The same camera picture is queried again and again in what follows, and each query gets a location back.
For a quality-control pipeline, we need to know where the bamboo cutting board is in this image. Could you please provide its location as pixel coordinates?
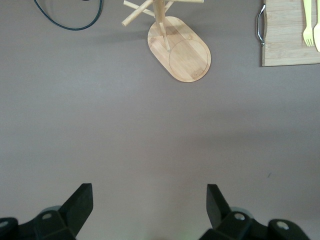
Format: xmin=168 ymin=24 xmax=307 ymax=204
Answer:
xmin=255 ymin=0 xmax=320 ymax=68

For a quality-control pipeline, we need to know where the wooden cup rack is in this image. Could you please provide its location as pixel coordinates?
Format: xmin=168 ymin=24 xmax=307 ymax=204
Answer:
xmin=121 ymin=0 xmax=212 ymax=83

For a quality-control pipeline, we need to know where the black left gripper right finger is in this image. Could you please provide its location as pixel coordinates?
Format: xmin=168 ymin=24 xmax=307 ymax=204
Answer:
xmin=199 ymin=184 xmax=310 ymax=240

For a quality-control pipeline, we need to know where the black cable loop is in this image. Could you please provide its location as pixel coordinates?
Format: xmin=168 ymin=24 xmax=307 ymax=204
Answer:
xmin=33 ymin=0 xmax=103 ymax=32

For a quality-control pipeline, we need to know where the yellow knife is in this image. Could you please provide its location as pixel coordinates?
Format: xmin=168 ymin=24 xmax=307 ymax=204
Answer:
xmin=312 ymin=22 xmax=320 ymax=53

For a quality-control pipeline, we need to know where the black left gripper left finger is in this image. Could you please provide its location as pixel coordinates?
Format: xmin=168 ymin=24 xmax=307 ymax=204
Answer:
xmin=0 ymin=183 xmax=94 ymax=240

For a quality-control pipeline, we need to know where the yellow fork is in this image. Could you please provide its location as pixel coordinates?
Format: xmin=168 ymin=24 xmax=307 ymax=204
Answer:
xmin=302 ymin=0 xmax=315 ymax=48

